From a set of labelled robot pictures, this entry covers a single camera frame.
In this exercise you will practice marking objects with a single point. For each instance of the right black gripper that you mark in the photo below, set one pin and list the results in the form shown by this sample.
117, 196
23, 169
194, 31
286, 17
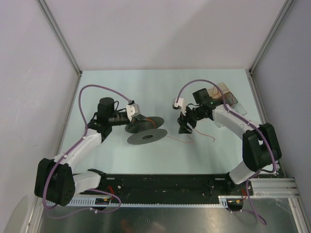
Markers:
182, 121

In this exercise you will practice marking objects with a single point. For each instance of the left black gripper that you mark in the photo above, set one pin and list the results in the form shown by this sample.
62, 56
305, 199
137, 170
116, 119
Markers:
137, 120

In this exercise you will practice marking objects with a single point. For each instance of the black cable spool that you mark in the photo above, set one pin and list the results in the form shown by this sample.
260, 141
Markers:
148, 133

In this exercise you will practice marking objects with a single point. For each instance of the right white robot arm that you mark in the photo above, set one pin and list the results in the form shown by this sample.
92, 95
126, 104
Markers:
260, 146

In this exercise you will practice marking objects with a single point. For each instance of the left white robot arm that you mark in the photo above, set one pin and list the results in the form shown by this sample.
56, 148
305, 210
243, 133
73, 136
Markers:
56, 180

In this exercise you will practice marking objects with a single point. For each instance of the clear plastic bin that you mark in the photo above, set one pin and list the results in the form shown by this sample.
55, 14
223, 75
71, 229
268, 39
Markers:
236, 106

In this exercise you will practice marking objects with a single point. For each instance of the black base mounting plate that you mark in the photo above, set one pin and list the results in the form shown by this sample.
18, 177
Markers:
178, 189

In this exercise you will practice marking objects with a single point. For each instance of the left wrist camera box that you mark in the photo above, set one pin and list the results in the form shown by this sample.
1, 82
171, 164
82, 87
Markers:
132, 110

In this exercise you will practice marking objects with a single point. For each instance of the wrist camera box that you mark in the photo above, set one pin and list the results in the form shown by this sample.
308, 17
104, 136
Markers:
180, 104
132, 110

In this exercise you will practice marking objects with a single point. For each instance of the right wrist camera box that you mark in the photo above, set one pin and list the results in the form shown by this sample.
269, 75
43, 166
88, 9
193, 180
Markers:
180, 104

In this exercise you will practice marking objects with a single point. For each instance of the grey slotted cable duct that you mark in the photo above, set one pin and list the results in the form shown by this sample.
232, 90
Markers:
104, 202

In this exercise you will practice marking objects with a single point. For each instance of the aluminium front rail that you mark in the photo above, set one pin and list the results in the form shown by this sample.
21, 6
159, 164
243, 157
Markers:
274, 188

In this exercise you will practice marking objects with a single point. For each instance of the left aluminium frame post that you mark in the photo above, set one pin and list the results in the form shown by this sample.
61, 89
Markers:
47, 13

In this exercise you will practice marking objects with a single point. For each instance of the aluminium frame post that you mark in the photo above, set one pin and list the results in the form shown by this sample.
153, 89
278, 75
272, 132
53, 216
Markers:
280, 19
47, 13

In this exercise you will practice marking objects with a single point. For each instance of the right aluminium frame post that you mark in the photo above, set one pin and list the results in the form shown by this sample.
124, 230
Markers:
280, 19

